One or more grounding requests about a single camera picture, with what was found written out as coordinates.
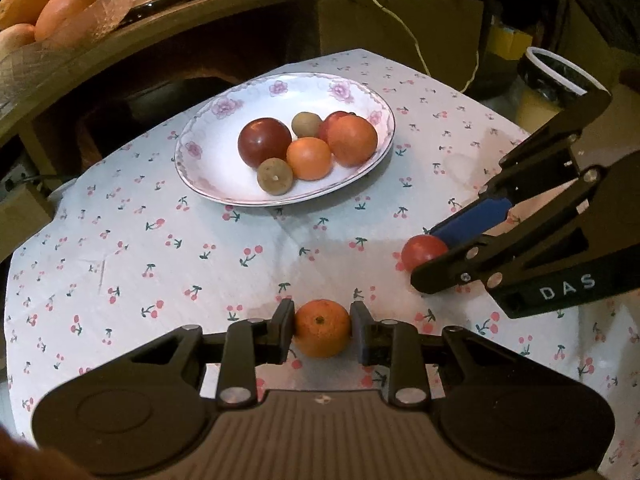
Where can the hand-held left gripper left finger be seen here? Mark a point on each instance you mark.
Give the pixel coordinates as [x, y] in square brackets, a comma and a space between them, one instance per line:
[284, 332]

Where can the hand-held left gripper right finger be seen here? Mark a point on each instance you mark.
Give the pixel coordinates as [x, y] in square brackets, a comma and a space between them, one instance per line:
[361, 332]

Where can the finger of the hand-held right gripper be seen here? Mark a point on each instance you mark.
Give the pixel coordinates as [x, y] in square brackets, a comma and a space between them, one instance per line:
[505, 250]
[470, 222]

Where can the tangerine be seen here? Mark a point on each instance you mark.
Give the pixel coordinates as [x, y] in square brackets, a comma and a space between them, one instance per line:
[352, 140]
[322, 327]
[310, 158]

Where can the small red tomato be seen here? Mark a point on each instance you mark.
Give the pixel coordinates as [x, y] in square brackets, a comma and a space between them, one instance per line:
[422, 251]
[332, 121]

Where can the brown kiwi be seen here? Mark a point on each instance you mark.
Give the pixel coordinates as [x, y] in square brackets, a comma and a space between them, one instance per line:
[306, 124]
[274, 176]

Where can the white floral plate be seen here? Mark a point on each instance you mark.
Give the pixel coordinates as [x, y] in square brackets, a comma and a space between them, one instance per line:
[220, 160]

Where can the large dark red tomato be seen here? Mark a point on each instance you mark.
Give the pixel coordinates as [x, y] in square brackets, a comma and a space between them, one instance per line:
[265, 141]

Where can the cherry print tablecloth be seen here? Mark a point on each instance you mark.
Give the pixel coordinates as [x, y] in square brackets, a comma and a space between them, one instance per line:
[175, 260]

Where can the yellow box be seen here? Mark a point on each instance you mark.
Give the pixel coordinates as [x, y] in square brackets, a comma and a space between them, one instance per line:
[510, 41]

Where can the cardboard box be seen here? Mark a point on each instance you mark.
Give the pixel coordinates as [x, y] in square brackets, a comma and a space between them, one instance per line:
[22, 210]

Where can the wooden television stand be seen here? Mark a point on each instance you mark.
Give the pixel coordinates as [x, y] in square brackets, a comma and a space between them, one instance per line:
[200, 25]

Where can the black flat device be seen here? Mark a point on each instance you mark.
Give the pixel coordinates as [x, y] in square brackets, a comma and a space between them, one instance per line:
[145, 8]

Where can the leaf-shaped fruit dish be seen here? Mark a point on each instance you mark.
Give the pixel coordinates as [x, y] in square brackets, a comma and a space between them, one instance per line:
[55, 57]

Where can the large orange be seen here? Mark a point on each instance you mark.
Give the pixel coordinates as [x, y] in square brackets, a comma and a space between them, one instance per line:
[67, 7]
[25, 0]

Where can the yellow-red apple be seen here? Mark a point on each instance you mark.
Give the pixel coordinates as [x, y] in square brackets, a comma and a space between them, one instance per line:
[15, 37]

